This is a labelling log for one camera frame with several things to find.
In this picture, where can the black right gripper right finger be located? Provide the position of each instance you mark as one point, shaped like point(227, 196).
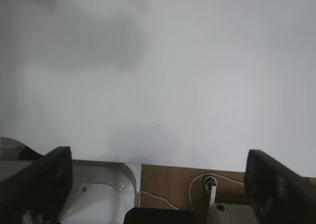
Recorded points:
point(276, 189)

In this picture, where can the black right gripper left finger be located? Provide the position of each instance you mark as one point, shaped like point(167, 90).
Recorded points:
point(37, 184)

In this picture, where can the round metal connector socket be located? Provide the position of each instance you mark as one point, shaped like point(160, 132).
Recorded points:
point(209, 180)

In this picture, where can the grey metal bracket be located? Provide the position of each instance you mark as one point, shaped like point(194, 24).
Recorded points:
point(229, 212)

